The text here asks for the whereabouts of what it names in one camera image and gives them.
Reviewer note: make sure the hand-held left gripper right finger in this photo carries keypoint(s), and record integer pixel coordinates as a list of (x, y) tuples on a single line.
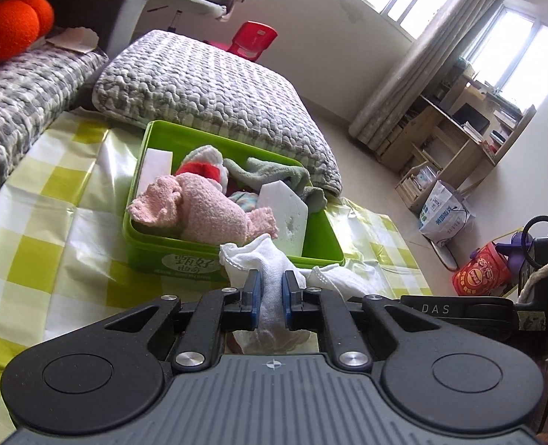
[(287, 301)]

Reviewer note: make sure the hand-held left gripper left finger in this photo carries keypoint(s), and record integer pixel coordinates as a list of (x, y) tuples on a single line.
[(256, 301)]

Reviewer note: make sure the white cotton glove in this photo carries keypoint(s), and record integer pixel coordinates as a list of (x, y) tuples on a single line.
[(339, 280), (271, 287)]

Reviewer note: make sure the green plastic box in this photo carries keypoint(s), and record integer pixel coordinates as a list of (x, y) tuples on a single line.
[(181, 256)]

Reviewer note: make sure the dented white sponge block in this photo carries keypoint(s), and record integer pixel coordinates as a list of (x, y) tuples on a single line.
[(283, 213)]

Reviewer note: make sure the pink fluffy sock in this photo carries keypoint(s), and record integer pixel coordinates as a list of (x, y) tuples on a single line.
[(209, 213)]

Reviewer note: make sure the pastel striped sock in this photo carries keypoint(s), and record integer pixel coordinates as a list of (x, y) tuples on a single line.
[(244, 200)]

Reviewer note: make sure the grey-green cloth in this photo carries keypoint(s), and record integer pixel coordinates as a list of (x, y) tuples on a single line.
[(274, 171)]

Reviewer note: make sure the red and white plush sock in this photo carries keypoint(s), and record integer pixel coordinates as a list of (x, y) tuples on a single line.
[(200, 169)]

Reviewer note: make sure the large pink-stained white sponge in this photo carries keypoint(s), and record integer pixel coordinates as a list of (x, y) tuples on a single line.
[(156, 167)]

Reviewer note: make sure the red snack bucket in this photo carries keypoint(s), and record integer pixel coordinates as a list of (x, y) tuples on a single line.
[(482, 271)]

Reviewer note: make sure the purple toy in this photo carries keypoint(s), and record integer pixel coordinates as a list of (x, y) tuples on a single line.
[(510, 245)]

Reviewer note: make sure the white printed bag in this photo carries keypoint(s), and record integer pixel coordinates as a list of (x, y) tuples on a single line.
[(445, 213)]

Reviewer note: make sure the wooden shelf desk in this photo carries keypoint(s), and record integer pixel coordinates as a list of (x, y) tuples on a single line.
[(441, 148)]

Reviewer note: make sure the black monitor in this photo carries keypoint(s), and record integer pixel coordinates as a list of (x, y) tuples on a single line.
[(472, 118)]

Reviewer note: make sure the yellow-green checked tablecloth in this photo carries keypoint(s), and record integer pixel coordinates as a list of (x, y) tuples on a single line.
[(70, 222)]

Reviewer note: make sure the grey knitted cushion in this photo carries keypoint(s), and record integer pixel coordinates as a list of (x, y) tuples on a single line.
[(209, 83)]

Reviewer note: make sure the beige curtain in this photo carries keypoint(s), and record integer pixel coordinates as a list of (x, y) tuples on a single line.
[(417, 69)]

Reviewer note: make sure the red plastic stool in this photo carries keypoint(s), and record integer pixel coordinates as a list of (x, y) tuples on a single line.
[(253, 39)]

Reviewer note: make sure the small window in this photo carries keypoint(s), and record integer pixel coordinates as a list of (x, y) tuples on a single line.
[(533, 55)]

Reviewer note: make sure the grey checked sofa cover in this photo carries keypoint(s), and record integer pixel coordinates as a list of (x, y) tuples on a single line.
[(23, 92)]

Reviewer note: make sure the crumpled white paper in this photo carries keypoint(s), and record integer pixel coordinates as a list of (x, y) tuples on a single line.
[(72, 39)]

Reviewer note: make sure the grey sofa armrest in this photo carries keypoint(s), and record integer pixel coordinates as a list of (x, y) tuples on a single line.
[(116, 9)]

